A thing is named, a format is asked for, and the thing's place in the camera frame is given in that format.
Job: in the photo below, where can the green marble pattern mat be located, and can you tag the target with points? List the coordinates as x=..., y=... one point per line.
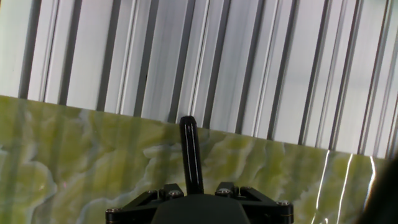
x=77, y=155

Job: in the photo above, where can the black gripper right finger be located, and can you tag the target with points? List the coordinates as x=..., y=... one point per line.
x=264, y=205

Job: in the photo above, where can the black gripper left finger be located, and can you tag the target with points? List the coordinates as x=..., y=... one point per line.
x=140, y=203

